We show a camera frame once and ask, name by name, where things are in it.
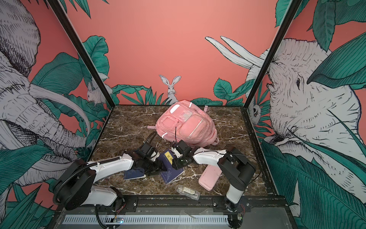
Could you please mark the dark blue book yellow label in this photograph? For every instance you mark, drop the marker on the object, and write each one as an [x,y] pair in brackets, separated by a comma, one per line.
[170,174]

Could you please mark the pink student backpack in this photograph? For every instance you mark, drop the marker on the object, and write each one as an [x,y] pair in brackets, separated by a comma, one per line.
[186,121]

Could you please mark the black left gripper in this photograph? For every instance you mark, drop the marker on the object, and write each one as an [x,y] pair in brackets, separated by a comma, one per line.
[159,167]

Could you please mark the black left corner frame post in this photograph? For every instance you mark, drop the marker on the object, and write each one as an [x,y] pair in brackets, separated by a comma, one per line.
[61,15]

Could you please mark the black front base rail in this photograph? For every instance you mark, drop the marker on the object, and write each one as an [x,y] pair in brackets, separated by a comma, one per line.
[171,201]

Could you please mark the black corner frame post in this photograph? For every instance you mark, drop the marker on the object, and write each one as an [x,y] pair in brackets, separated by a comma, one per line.
[290,13]
[61,15]

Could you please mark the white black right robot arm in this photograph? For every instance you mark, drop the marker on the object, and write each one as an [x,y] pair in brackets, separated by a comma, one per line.
[235,166]

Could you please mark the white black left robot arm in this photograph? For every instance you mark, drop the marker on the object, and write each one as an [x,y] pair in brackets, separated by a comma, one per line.
[76,186]

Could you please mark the pink pencil case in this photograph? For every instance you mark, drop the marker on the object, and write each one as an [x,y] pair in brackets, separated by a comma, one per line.
[209,177]

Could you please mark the black right corner frame post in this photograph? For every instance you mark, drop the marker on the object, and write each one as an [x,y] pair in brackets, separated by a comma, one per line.
[290,13]

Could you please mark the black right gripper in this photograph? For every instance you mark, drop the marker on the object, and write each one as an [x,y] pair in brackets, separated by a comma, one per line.
[176,164]

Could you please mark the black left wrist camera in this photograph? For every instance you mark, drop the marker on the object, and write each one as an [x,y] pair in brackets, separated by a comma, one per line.
[146,150]

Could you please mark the clear plastic eraser box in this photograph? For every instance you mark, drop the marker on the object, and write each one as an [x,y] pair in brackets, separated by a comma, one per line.
[188,192]

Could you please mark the white perforated vent strip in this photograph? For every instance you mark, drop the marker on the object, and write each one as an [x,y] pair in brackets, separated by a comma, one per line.
[145,219]

